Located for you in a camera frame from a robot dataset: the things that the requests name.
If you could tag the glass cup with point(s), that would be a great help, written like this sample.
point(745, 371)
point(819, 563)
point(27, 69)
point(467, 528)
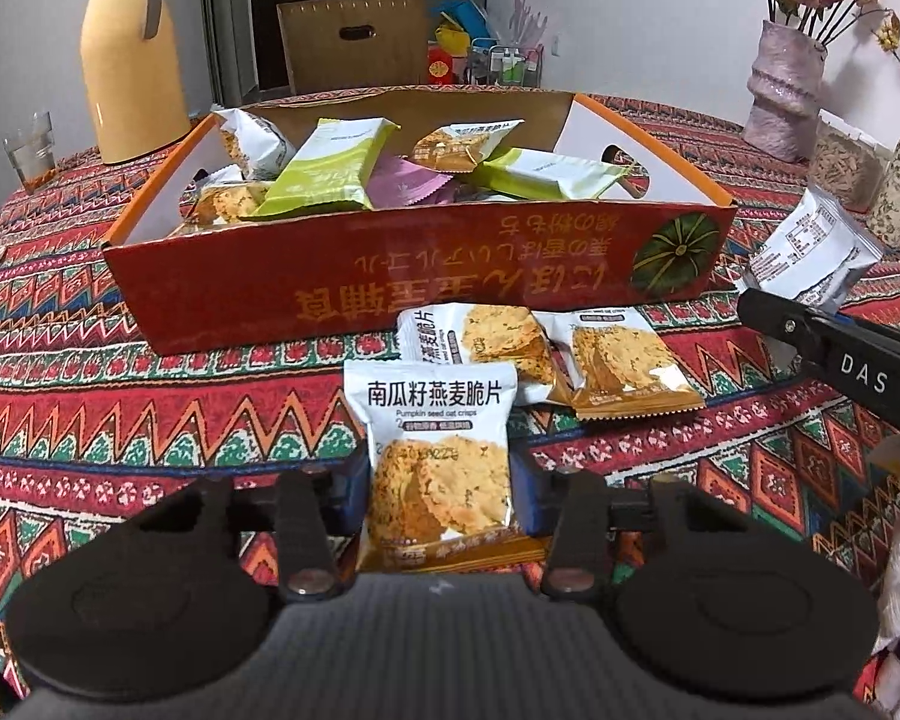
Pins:
point(30, 157)

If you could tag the blue rolled mat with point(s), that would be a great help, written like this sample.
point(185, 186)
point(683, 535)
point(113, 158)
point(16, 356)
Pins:
point(465, 19)

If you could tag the orange oat crisp packet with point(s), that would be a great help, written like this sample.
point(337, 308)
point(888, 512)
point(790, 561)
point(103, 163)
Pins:
point(229, 202)
point(457, 150)
point(251, 146)
point(622, 367)
point(495, 345)
point(435, 465)

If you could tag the pink textured vase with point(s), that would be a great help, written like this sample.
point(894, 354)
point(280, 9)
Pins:
point(784, 97)

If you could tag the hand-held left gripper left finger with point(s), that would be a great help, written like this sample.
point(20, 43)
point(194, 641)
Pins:
point(354, 499)

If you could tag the red gift box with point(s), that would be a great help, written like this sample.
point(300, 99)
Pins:
point(441, 66)

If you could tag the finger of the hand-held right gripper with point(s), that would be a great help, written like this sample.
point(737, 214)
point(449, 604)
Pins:
point(772, 315)

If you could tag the green white snack packet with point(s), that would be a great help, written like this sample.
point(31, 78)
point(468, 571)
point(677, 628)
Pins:
point(322, 172)
point(547, 176)

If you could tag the red cardboard box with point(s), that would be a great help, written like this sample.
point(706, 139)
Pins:
point(345, 277)

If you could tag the wooden chair back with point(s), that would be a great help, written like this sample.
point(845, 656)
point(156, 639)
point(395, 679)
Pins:
point(315, 60)

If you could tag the pink feather decoration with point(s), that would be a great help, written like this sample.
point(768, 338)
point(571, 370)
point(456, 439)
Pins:
point(529, 15)

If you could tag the clear jar with seeds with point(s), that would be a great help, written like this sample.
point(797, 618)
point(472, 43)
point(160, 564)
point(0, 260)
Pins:
point(844, 172)

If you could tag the white silver snack packet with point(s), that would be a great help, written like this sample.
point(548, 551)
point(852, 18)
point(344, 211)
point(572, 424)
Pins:
point(810, 247)

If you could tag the yellow bag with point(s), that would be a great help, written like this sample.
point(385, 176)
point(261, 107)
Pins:
point(450, 37)

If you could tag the yellow thermos jug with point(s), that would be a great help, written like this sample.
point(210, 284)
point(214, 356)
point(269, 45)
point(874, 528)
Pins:
point(127, 75)

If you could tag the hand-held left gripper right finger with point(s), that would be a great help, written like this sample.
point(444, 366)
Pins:
point(525, 499)

